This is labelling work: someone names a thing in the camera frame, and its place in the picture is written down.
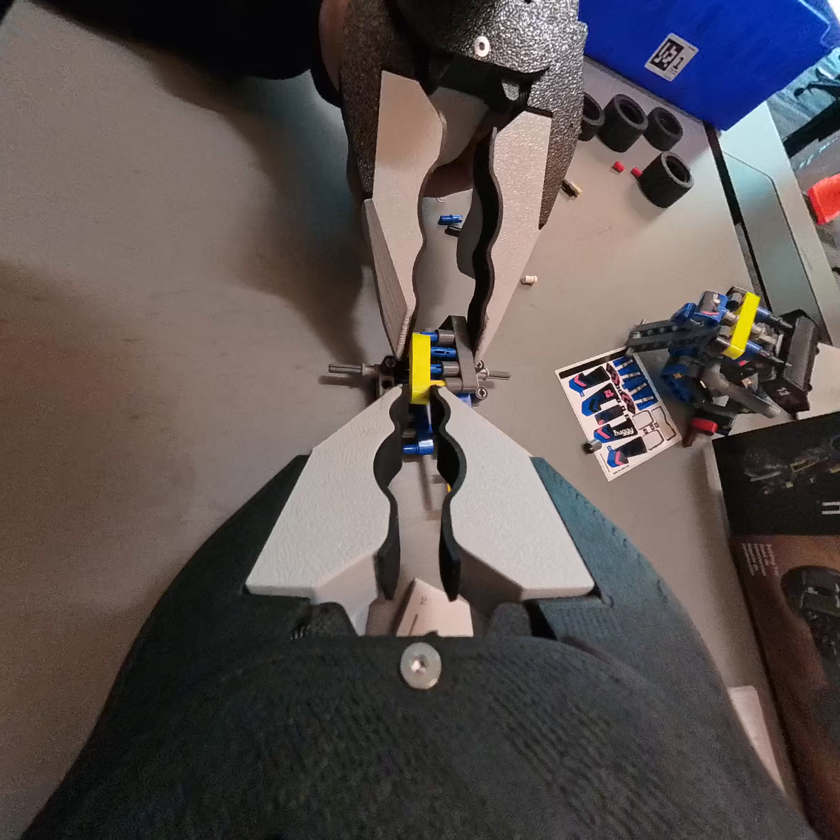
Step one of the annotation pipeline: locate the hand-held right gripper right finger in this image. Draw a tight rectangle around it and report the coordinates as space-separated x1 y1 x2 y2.
433 387 596 602

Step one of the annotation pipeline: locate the person's left forearm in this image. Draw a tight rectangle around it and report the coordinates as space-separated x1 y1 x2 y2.
39 0 342 93

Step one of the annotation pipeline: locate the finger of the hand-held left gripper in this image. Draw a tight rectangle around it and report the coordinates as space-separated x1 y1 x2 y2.
459 107 552 362
363 69 454 358

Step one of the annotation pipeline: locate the open building instruction booklet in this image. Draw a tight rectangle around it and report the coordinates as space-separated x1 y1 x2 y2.
367 577 473 637

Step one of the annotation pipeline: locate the blue bin with tag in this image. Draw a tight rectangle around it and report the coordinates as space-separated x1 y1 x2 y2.
577 0 840 132

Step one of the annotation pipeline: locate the small blue grey lego assembly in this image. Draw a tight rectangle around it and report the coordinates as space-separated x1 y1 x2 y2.
328 315 513 493

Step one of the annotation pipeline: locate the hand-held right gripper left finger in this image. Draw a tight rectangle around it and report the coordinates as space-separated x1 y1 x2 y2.
245 387 403 603

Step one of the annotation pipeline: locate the lego sticker sheet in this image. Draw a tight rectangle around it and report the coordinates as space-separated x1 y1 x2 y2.
554 348 683 483

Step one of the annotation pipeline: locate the large lego buggy chassis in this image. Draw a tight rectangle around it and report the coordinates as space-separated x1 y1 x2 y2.
626 287 821 448

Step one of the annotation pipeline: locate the person's left hand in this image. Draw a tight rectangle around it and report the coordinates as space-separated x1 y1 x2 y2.
319 0 490 198

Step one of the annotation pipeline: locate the black lego set box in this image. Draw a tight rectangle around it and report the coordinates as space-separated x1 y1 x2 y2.
712 412 840 840

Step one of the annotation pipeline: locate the yellow lego beam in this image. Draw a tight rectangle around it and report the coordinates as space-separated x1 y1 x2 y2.
408 331 435 404

